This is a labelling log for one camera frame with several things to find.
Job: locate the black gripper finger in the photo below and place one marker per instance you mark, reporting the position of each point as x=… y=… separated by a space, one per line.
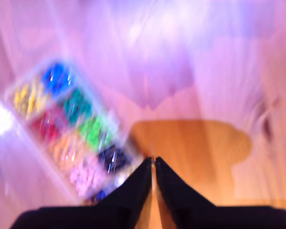
x=133 y=190
x=174 y=190

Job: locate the clear plastic pin organizer box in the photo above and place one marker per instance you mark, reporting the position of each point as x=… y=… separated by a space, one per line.
x=90 y=128

